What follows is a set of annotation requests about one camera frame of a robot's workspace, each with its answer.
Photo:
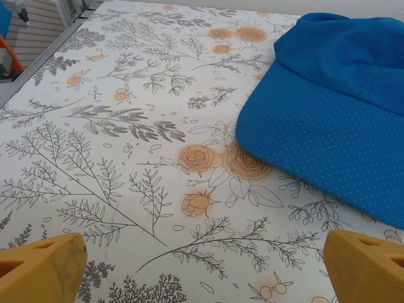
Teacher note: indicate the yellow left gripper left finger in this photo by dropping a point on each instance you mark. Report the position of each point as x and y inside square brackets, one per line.
[38, 271]

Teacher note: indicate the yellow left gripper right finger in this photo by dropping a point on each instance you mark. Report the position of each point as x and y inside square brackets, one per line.
[366, 271]

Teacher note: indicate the floral patterned table mat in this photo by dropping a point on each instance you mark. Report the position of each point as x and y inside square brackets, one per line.
[126, 142]

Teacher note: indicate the blue baseball cap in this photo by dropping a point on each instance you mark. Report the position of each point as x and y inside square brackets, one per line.
[328, 110]

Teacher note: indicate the orange stand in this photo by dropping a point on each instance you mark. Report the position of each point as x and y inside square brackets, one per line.
[12, 60]

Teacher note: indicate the aluminium table side rail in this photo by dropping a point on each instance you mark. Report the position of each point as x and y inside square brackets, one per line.
[47, 53]

